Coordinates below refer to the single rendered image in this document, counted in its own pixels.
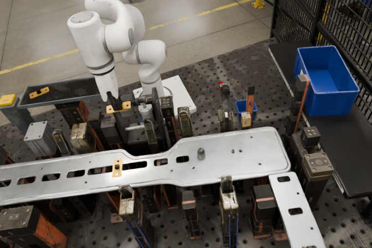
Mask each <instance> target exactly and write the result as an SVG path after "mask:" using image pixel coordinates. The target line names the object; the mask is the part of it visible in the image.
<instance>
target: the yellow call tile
mask: <svg viewBox="0 0 372 248"><path fill-rule="evenodd" d="M15 97H16V95H15V94H12V95H4V96H2V97H1V99H0V106H5V105H11V104H12V103H13V101H14V99H15Z"/></svg>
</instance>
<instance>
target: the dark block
mask: <svg viewBox="0 0 372 248"><path fill-rule="evenodd" d="M161 111H162V115H163V118H164V119H165V122H166V126H167V131H168V135H169V139H170V143H171V146H173V145H174V144H175V143H176V142H177V141H178V140H180V138H179V133H178V127H177V123H176V119H175V114H174V104H173V99H172V96H166V97H161ZM182 162H184V156H182V157H177V163H182Z"/></svg>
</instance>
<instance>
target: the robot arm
mask: <svg viewBox="0 0 372 248"><path fill-rule="evenodd" d="M144 1H146V0H85V8H86V10H87V11H83V12H79V13H77V14H74V15H73V16H71V17H70V18H69V20H68V22H67V24H68V27H69V29H70V31H71V34H72V36H73V38H74V40H75V43H76V45H77V47H78V49H79V52H80V54H81V56H82V58H83V60H84V63H85V65H86V67H87V69H88V71H89V72H90V73H92V74H93V75H94V76H95V80H96V83H97V87H98V88H99V92H100V94H101V97H102V99H103V101H104V102H105V101H107V97H108V99H109V101H110V104H111V106H112V108H113V110H114V111H116V110H121V109H123V107H122V100H121V97H120V95H119V93H118V83H117V78H116V75H115V72H114V68H115V59H114V55H113V53H120V52H122V57H123V59H124V61H125V62H126V63H128V64H132V65H136V64H143V65H142V66H140V67H139V69H138V76H139V79H140V82H141V85H142V89H143V93H142V95H149V94H152V88H153V87H156V89H157V93H158V97H162V96H168V95H170V93H169V91H168V90H167V89H166V88H164V87H163V85H162V81H161V76H160V72H159V68H160V67H161V65H162V64H163V63H164V61H165V59H166V57H167V46H166V45H165V44H164V42H162V41H161V40H142V39H143V37H144V35H145V32H146V27H145V23H144V20H143V16H142V14H141V12H140V11H139V10H138V9H137V8H136V7H134V6H132V5H130V4H131V3H141V2H144ZM101 19H107V20H112V21H114V22H116V23H114V24H110V25H105V24H103V23H102V22H101Z"/></svg>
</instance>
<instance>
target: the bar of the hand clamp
mask: <svg viewBox="0 0 372 248"><path fill-rule="evenodd" d="M220 98H221V114H222V117H223V121H225V120H224V112H225V111H228V114H229V121H231V102H230V84H229V83H223V84H220Z"/></svg>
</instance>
